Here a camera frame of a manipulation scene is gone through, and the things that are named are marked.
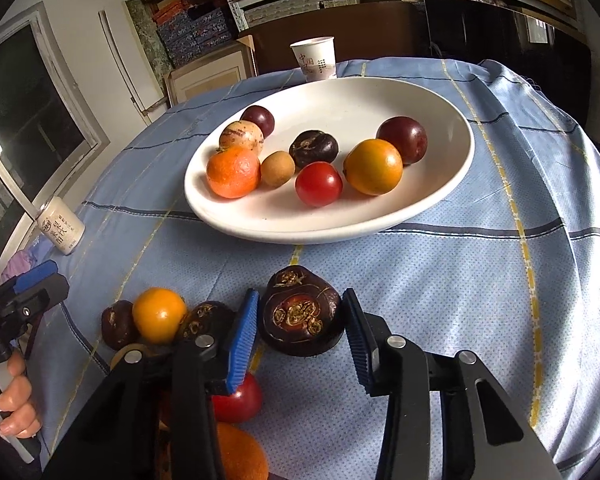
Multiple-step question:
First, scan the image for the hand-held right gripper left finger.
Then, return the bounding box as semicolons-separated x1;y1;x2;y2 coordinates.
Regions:
42;288;260;480

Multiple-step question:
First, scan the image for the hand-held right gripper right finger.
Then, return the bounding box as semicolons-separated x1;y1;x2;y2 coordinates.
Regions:
341;288;563;480

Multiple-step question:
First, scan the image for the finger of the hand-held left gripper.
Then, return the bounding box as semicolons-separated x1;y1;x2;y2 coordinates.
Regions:
0;260;59;306
0;274;70;331

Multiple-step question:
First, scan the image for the red tomato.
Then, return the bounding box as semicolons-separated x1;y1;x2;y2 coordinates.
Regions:
295;161;344;208
211;372;264;424

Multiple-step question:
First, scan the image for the yellow-orange round fruit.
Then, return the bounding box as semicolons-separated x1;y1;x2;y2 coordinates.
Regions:
132;287;188;345
343;138;404;196

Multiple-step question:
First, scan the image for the tan round fruit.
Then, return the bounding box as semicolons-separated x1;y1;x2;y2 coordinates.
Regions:
109;343;153;367

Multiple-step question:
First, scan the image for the smooth orange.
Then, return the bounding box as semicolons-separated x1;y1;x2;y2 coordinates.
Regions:
215;422;270;480

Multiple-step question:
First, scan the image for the mandarin orange with stem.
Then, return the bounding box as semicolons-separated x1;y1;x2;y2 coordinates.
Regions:
206;146;262;199

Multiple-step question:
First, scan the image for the small tan fruit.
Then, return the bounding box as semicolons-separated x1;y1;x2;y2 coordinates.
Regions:
260;151;296;188

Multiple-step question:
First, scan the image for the tan speckled fruit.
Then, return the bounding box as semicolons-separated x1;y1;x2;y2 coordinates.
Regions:
218;120;265;153

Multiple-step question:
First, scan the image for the dark red plum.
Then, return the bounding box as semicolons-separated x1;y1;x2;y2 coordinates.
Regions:
376;116;428;166
240;105;276;138

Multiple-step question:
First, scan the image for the white plate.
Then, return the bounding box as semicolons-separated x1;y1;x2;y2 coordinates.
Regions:
183;76;476;245

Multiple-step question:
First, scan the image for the person's left hand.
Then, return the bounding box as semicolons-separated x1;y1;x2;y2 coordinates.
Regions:
0;349;43;439

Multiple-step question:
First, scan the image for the purple cloth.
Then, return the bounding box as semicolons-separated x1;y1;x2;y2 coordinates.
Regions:
0;252;36;283

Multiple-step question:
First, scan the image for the white beverage can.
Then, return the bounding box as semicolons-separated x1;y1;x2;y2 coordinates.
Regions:
35;196;86;256

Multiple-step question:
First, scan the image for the light blue checked tablecloth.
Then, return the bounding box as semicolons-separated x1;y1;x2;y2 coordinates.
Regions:
27;57;600;480

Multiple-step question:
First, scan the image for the white framed window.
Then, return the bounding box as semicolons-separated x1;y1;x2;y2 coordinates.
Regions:
0;2;112;286

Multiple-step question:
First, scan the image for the long white strip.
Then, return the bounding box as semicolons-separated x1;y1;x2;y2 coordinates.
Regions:
98;10;148;116

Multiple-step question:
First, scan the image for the mottled green board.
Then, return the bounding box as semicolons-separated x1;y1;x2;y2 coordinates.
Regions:
125;0;176;111

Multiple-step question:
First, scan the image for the white paper cup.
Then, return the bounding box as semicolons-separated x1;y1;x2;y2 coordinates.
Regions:
289;36;338;83

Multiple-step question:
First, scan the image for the stack of blue patterned boxes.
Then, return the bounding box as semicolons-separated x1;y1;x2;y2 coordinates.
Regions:
152;0;236;68

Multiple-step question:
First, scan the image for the brown wooden board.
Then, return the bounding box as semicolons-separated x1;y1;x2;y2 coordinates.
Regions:
237;2;428;76

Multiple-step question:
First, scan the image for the wooden picture frame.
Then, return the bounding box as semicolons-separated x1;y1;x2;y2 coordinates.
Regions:
162;35;258;108

